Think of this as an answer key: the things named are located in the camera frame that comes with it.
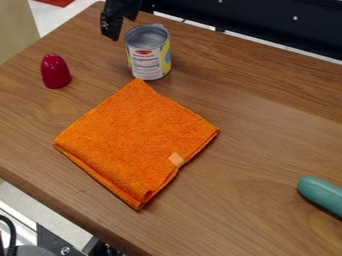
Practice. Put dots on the red toy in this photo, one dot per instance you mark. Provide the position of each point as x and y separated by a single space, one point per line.
55 71

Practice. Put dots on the orange cloth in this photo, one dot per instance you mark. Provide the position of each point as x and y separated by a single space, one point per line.
133 140

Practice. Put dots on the teal tool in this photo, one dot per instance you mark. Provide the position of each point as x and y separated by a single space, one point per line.
322 194

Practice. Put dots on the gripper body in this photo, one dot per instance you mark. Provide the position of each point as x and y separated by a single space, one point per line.
122 7

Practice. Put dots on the silver can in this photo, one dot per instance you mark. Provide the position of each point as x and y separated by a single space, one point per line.
148 53

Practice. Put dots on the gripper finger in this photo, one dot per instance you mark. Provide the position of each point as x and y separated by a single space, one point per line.
111 27

